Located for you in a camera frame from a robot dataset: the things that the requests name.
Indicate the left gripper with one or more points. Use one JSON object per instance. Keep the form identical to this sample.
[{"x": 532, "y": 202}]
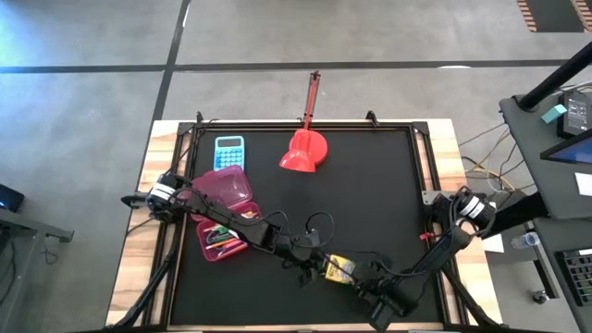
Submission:
[{"x": 300, "y": 247}]

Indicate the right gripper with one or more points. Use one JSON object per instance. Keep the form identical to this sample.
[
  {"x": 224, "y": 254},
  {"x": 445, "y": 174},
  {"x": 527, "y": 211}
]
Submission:
[{"x": 393, "y": 291}]

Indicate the yellow green crayon box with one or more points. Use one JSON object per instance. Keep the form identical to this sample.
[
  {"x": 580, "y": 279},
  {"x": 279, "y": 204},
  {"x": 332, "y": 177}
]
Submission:
[{"x": 342, "y": 270}]

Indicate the orange pencil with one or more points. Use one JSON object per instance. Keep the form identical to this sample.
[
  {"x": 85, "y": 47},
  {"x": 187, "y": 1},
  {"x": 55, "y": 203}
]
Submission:
[
  {"x": 224, "y": 243},
  {"x": 249, "y": 214}
]

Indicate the green pen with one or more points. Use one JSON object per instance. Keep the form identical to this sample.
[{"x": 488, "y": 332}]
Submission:
[{"x": 219, "y": 230}]

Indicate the pink plastic pencil box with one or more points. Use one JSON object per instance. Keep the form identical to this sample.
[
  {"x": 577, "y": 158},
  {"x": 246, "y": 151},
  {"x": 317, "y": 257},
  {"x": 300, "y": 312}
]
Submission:
[{"x": 222, "y": 185}]

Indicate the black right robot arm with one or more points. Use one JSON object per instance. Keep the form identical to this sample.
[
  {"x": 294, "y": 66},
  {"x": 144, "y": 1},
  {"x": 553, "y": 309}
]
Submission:
[{"x": 439, "y": 254}]

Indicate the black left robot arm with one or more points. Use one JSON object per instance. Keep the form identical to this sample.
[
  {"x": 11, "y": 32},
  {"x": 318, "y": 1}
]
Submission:
[{"x": 222, "y": 215}]

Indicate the black table mat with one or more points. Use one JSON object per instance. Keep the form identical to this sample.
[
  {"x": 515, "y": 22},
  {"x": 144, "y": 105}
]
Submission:
[{"x": 277, "y": 296}]

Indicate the red desk lamp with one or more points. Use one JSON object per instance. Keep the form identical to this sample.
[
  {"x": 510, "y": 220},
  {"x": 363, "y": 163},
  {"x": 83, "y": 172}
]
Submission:
[{"x": 305, "y": 150}]

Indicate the white paper sheet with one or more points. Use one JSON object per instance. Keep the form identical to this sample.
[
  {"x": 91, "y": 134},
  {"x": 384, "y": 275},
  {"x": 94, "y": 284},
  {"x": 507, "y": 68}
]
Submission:
[
  {"x": 495, "y": 244},
  {"x": 585, "y": 184}
]

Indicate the teal calculator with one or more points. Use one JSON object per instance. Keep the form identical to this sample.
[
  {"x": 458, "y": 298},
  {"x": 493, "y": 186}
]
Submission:
[{"x": 230, "y": 152}]

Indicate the black caster wheel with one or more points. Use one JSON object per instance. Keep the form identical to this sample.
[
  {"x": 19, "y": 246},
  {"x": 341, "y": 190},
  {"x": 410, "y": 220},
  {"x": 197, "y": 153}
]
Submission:
[{"x": 540, "y": 297}]

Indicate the clear water bottle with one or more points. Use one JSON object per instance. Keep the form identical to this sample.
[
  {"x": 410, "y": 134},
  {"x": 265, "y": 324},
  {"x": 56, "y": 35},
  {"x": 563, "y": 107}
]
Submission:
[{"x": 526, "y": 240}]

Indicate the black desk crossbar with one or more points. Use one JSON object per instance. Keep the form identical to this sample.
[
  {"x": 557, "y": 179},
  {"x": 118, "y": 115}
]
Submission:
[{"x": 520, "y": 213}]

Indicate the black keyboard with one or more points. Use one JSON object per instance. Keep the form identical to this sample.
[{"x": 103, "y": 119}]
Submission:
[{"x": 580, "y": 277}]

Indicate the grey side desk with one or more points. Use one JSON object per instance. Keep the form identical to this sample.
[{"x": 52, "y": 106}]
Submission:
[{"x": 532, "y": 139}]

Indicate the black flat screen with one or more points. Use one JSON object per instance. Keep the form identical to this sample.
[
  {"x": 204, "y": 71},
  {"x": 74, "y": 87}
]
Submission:
[{"x": 571, "y": 152}]

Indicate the teal block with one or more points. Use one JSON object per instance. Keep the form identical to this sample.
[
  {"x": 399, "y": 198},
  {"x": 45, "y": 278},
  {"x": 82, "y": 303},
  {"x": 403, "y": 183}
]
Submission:
[{"x": 554, "y": 114}]

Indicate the black power adapter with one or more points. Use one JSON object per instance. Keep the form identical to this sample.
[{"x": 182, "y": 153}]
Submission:
[{"x": 575, "y": 113}]

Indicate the grey metal desk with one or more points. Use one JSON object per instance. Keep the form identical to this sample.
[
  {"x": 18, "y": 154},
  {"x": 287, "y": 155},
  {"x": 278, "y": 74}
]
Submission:
[{"x": 28, "y": 226}]

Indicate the black round pole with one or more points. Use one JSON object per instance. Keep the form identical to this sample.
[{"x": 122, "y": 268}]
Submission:
[{"x": 555, "y": 78}]

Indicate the dark electronic device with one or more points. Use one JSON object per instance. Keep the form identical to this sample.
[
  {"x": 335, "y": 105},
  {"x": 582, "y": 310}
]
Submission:
[{"x": 9, "y": 198}]

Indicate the black floor mat striped edges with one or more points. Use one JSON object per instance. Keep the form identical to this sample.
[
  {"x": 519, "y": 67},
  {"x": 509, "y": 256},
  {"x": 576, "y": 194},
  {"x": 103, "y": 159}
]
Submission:
[{"x": 555, "y": 14}]

